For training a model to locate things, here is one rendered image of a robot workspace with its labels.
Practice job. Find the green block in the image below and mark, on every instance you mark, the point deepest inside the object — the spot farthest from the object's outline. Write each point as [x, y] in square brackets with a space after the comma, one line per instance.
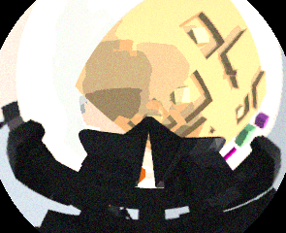
[245, 135]

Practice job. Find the purple cube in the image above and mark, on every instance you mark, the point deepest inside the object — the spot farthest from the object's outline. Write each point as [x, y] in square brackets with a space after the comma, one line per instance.
[261, 120]

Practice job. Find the magenta rectangular block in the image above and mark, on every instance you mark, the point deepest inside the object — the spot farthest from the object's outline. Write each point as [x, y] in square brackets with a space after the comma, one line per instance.
[230, 153]

